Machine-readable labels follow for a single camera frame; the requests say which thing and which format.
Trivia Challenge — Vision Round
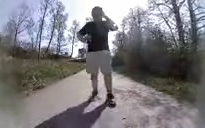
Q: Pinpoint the row of bare trees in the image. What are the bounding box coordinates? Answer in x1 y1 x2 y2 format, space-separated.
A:
0 0 83 63
111 0 205 81

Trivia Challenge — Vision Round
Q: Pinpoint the dry grass bank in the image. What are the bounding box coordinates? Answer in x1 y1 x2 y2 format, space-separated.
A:
111 64 205 108

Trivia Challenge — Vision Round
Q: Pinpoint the pale grey gravel path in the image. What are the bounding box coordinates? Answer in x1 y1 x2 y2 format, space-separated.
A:
0 68 205 128

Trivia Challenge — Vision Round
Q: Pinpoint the grass verge with dry patches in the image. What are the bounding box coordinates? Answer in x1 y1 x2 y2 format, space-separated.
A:
0 54 88 101

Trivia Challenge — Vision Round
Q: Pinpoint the person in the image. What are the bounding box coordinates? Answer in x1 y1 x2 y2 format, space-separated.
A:
77 5 119 108

